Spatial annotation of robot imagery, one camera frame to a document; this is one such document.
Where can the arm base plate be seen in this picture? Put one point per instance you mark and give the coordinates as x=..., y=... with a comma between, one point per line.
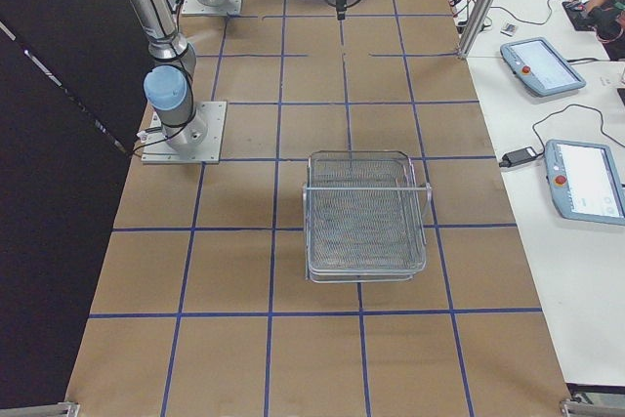
x=200, y=141
x=212, y=8

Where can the black power adapter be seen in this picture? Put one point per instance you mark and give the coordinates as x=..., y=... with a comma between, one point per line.
x=518, y=157

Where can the near teach pendant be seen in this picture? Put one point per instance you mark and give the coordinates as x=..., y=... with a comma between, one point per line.
x=584, y=182

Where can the far teach pendant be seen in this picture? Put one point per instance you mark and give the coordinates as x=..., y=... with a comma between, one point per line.
x=541, y=69

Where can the silver wire mesh shelf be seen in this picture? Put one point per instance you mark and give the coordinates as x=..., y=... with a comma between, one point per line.
x=363, y=217

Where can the teach pendant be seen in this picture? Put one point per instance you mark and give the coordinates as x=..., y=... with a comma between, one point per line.
x=541, y=69
x=584, y=182

